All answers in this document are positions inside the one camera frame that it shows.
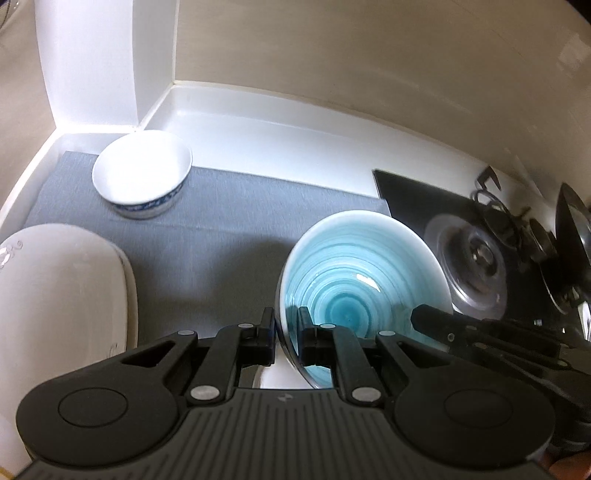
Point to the black pan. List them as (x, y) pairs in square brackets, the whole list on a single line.
[(572, 221)]

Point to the metal gas burner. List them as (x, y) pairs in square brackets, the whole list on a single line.
[(475, 258)]

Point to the white bowl blue pattern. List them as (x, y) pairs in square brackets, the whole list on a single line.
[(138, 166)]

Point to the black glass cooktop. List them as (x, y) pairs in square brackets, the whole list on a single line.
[(401, 194)]

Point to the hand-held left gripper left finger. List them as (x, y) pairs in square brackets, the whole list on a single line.
[(267, 337)]

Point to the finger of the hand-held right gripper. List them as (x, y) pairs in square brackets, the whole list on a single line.
[(434, 318)]

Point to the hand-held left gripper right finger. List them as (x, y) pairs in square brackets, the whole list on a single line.
[(305, 337)]

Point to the small white square plate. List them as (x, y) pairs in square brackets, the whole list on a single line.
[(60, 314)]

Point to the teal glazed bowl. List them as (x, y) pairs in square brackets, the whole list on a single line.
[(351, 277)]

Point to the black pan support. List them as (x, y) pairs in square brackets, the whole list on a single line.
[(496, 217)]

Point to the grey counter mat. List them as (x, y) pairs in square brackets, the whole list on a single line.
[(221, 221)]

